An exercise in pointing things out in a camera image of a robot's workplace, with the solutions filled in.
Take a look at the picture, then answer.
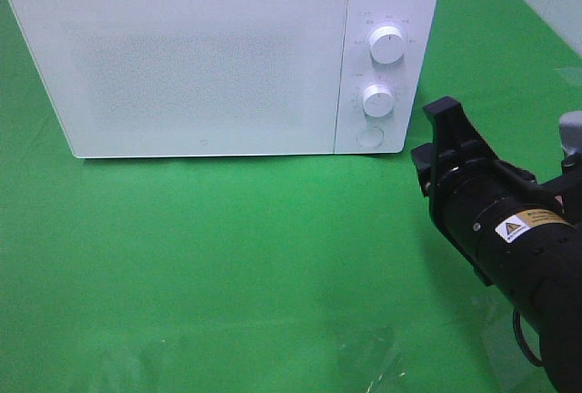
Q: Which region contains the round white door-release button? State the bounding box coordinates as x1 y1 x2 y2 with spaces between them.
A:
356 126 384 148

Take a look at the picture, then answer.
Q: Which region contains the black camera cable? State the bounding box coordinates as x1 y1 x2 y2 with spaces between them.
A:
512 308 545 365

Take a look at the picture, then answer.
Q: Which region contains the green table cloth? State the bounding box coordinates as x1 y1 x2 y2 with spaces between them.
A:
1 4 550 392

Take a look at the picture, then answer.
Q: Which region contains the white microwave knob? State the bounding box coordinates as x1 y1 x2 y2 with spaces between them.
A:
362 85 395 118
368 23 406 65

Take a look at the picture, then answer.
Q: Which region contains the upper white microwave knob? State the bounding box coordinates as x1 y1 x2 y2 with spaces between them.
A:
368 23 406 65

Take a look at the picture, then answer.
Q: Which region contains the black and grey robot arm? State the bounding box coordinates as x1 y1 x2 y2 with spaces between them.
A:
411 96 581 392

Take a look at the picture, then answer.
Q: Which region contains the white microwave door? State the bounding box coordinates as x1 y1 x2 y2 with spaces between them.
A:
10 0 346 158

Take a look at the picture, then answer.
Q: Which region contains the lower white microwave knob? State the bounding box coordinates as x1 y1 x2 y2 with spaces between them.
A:
362 85 395 118

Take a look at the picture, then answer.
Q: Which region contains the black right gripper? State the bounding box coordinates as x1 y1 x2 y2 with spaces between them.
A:
410 96 573 288

